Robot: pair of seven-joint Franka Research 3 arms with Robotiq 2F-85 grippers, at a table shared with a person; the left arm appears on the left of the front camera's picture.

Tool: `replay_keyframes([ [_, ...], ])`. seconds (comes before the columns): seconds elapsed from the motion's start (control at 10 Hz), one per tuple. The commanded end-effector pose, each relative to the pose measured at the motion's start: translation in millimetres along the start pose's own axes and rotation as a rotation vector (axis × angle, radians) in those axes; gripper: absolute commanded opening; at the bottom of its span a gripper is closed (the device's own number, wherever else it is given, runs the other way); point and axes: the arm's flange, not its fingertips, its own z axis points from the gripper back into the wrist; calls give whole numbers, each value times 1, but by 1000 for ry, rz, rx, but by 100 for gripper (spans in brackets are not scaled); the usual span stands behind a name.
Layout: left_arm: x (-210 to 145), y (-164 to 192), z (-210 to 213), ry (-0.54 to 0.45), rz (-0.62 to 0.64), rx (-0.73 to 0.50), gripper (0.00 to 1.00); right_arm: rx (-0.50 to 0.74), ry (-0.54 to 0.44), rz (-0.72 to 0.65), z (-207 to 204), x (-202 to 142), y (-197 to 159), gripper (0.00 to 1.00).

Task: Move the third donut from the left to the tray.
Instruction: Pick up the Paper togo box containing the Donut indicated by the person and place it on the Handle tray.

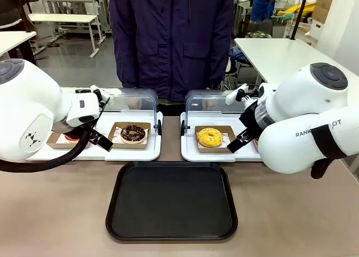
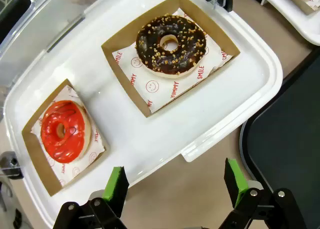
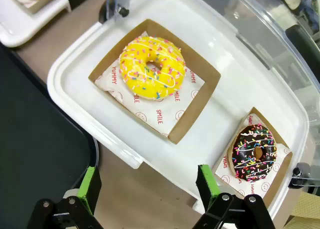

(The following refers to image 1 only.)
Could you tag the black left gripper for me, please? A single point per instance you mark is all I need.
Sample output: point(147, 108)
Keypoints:
point(87, 129)

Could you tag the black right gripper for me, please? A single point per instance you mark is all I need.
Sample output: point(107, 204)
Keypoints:
point(249, 118)

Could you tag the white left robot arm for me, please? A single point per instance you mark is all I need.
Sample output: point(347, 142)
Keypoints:
point(28, 100)

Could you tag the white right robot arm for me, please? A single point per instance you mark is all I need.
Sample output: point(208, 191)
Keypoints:
point(297, 105)

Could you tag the brown cardboard donut tray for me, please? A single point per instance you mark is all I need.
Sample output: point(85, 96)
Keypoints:
point(53, 143)
point(134, 146)
point(228, 133)

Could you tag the chocolate sprinkled donut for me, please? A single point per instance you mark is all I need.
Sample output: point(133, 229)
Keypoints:
point(126, 137)

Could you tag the red glazed donut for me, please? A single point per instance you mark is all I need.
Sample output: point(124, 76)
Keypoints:
point(71, 139)

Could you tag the yellow glazed donut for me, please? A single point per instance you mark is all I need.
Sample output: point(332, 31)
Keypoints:
point(206, 140)

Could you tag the black plastic serving tray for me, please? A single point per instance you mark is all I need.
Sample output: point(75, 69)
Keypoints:
point(171, 201)

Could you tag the white red paper liner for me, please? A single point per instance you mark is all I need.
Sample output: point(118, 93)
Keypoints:
point(116, 136)

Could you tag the white display case base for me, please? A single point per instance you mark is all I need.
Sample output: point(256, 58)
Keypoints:
point(190, 153)
point(134, 154)

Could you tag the clear display case lid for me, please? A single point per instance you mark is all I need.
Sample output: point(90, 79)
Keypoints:
point(207, 102)
point(134, 100)

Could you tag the blue office chair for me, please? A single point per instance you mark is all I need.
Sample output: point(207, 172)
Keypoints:
point(238, 57)

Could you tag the large white table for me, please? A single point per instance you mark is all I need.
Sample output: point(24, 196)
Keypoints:
point(275, 57)

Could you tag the colourful patterned bag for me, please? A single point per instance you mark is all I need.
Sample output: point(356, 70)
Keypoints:
point(258, 34)

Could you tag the person in navy blue jacket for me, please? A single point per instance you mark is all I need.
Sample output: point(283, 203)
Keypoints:
point(171, 43)

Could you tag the white bench table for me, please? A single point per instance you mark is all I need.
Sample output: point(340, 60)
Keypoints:
point(61, 18)

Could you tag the white table with black legs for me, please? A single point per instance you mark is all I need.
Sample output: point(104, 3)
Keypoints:
point(14, 41)

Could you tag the blue hanging cloth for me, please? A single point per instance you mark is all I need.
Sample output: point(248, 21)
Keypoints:
point(262, 8)

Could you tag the small white box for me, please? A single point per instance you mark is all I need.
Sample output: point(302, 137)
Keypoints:
point(315, 29)

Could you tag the black slanted pole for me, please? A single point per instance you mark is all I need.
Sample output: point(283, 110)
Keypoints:
point(299, 15)

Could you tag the yellow fabric bundle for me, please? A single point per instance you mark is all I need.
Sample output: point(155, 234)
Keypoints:
point(300, 9)

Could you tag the brown cardboard box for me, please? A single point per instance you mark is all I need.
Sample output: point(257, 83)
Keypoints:
point(322, 4)

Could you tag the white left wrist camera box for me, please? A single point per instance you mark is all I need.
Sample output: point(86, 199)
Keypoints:
point(81, 111)

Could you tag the white right camera mount bracket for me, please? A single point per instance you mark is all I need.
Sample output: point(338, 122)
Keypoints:
point(234, 95)

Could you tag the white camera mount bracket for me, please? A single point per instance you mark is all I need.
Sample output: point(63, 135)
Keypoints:
point(102, 93)
point(234, 95)

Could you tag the white left camera mount bracket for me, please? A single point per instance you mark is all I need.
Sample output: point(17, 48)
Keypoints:
point(102, 93)

